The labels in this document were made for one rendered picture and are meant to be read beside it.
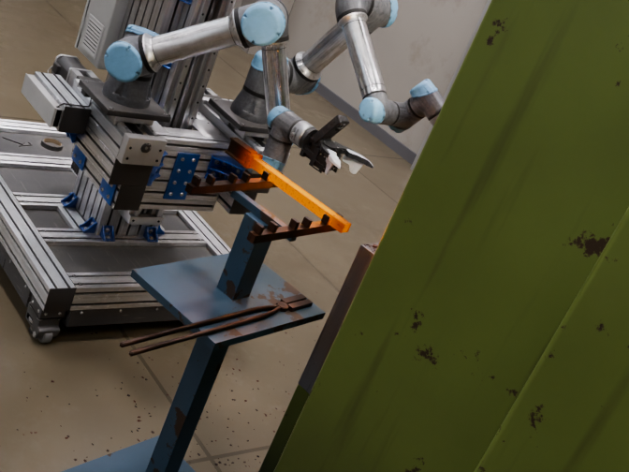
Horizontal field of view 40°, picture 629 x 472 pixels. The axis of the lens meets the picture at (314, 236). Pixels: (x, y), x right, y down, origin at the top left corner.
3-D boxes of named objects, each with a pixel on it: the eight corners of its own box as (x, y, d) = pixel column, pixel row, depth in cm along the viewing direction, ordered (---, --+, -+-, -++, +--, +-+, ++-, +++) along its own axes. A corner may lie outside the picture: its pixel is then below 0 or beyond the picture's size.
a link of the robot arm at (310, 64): (264, 69, 311) (364, -25, 275) (295, 74, 322) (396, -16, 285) (273, 97, 308) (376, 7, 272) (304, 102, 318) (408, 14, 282)
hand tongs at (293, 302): (130, 358, 174) (132, 353, 173) (117, 346, 176) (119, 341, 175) (311, 306, 221) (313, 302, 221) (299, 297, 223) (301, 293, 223)
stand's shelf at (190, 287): (129, 275, 205) (132, 269, 204) (244, 256, 236) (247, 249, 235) (212, 350, 190) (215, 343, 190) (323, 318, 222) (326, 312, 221)
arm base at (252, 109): (222, 102, 308) (231, 77, 304) (256, 108, 318) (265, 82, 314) (243, 122, 298) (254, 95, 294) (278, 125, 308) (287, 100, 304)
